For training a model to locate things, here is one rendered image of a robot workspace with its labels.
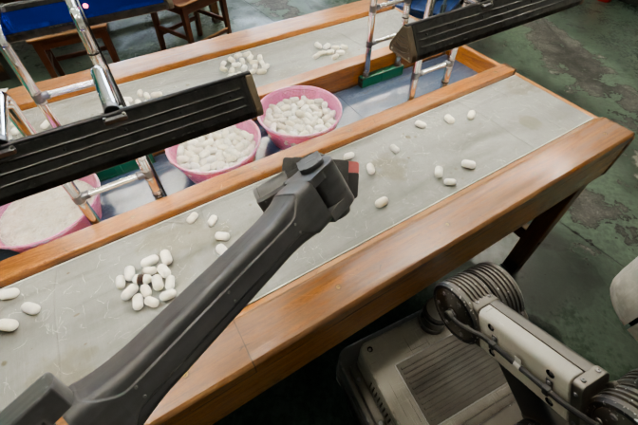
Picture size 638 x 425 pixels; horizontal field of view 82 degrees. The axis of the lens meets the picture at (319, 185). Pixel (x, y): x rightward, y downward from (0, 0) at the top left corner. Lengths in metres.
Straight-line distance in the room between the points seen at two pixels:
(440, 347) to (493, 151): 0.56
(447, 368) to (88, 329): 0.81
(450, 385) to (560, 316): 0.90
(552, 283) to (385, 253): 1.20
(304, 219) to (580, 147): 0.97
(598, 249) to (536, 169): 1.08
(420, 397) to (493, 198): 0.50
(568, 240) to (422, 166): 1.19
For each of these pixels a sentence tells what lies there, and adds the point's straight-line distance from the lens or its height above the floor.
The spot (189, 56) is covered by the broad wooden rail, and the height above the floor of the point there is 0.76.
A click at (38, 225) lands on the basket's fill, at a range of 1.11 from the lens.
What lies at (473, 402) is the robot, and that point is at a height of 0.47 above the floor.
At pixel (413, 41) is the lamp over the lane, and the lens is 0.86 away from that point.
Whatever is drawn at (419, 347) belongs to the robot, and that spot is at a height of 0.48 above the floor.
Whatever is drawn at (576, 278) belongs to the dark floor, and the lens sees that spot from 1.99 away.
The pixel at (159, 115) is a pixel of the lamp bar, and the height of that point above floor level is 1.09.
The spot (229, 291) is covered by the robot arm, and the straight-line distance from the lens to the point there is 0.39.
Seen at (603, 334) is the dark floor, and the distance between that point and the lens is 1.90.
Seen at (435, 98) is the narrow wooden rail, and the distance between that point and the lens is 1.28.
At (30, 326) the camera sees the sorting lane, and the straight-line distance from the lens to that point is 0.94.
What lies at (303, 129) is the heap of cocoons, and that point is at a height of 0.74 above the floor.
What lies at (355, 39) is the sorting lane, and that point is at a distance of 1.64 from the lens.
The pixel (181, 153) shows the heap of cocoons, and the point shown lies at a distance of 1.13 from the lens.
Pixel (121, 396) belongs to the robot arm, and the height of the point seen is 1.11.
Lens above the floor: 1.45
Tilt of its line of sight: 48 degrees down
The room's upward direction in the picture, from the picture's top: straight up
